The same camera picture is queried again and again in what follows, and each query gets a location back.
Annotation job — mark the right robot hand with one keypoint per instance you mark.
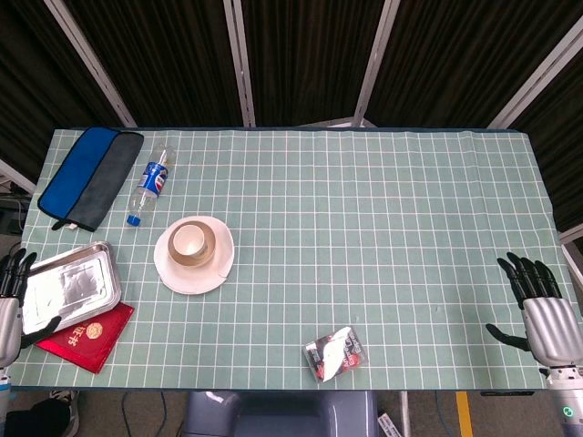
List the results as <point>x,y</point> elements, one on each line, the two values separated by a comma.
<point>544,318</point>

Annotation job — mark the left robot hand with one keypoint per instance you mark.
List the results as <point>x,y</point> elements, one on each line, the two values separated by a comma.
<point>9,318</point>

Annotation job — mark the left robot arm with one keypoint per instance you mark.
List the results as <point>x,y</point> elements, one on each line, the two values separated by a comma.
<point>3,391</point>

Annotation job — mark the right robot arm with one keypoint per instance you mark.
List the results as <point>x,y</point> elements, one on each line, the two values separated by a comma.
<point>565,400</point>

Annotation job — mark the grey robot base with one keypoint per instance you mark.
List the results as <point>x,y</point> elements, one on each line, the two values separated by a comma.
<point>282,414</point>

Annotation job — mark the beige cup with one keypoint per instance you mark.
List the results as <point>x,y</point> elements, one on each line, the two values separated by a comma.
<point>191,252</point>

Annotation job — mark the white plate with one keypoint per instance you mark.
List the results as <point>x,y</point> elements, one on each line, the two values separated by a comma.
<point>193,255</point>

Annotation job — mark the rectangular metal tray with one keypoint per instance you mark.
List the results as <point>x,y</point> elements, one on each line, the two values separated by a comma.
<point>68,284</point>

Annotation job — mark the red certificate booklet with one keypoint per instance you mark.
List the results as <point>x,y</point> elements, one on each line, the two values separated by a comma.
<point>86,339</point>

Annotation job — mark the black and white shoe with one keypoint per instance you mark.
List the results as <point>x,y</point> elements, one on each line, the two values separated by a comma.
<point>61,409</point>

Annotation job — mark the blue and grey cloth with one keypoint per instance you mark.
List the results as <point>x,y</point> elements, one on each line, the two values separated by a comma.
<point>88,177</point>

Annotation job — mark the clear plastic Pepsi bottle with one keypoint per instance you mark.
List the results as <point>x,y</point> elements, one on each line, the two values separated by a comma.
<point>148,184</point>

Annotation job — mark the crumpled snack packet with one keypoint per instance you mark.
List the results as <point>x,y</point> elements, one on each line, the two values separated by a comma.
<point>336,354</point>

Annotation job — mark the green checked tablecloth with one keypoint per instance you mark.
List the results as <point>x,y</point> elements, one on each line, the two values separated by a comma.
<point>319,218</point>

